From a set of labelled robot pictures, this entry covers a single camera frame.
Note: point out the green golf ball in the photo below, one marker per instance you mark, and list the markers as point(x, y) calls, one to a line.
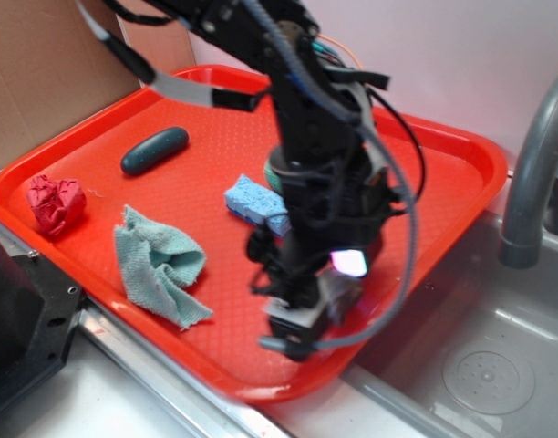
point(272, 178)

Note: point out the blue sponge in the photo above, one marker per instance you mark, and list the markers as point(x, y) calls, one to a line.
point(258, 205)

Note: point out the grey plastic sink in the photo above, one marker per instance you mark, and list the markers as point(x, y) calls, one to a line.
point(474, 350)

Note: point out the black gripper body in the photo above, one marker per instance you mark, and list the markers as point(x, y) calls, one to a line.
point(336, 210)

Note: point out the red plastic tray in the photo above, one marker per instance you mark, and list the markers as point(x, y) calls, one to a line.
point(464, 173)

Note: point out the light teal cloth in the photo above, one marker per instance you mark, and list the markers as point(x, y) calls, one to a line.
point(157, 262)

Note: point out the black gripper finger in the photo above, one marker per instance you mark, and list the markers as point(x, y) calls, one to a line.
point(293, 340)

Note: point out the brown rock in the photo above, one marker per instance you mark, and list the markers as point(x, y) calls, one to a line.
point(343, 293)

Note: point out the brown cardboard panel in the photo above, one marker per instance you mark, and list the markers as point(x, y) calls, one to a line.
point(53, 74)

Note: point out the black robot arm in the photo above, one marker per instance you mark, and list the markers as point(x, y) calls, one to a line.
point(322, 108)

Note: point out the grey faucet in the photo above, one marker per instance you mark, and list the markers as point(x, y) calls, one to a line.
point(532, 203)

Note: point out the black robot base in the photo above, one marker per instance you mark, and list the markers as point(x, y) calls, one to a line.
point(38, 314)

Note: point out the crumpled red paper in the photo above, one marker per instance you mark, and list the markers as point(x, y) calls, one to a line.
point(56, 205)

